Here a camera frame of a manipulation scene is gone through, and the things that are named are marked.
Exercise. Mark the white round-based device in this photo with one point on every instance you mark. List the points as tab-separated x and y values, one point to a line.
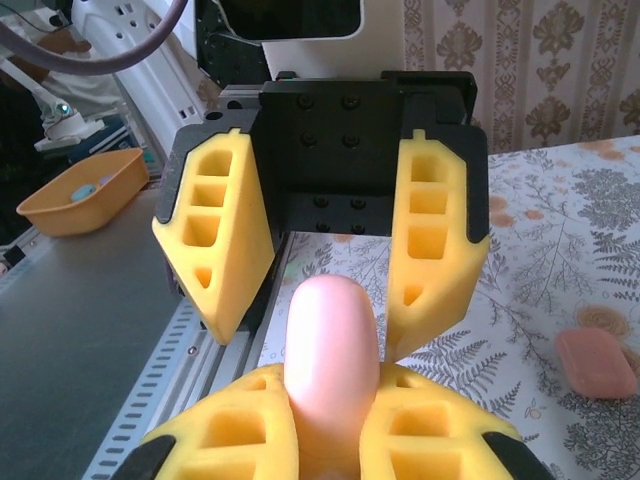
65	127

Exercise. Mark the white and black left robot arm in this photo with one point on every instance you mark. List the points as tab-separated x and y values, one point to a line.
145	85

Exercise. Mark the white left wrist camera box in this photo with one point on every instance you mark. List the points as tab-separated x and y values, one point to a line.
380	50

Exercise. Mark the light blue small object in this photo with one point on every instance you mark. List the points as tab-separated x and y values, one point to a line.
83	192

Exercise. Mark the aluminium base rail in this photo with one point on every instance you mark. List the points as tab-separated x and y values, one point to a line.
250	350

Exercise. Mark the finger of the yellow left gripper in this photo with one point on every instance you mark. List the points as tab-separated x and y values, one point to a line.
450	280
240	280

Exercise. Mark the salmon pink rounded case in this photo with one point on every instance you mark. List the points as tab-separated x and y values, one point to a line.
595	362

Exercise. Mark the grey metal sheet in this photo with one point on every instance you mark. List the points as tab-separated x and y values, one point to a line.
75	325

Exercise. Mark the person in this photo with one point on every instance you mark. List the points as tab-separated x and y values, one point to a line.
65	45

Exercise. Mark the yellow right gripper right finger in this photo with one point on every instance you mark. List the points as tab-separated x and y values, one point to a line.
450	450

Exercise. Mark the light pink earbud charging case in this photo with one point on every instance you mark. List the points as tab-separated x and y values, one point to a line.
332	340

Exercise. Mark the orange plastic tray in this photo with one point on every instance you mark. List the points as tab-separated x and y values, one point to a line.
100	215

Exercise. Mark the floral patterned table cover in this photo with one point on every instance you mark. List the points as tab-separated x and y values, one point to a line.
550	250

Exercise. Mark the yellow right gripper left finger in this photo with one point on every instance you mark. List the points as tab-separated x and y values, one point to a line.
235	450

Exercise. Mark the aluminium frame bar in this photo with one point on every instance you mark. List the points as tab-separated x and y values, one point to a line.
25	260

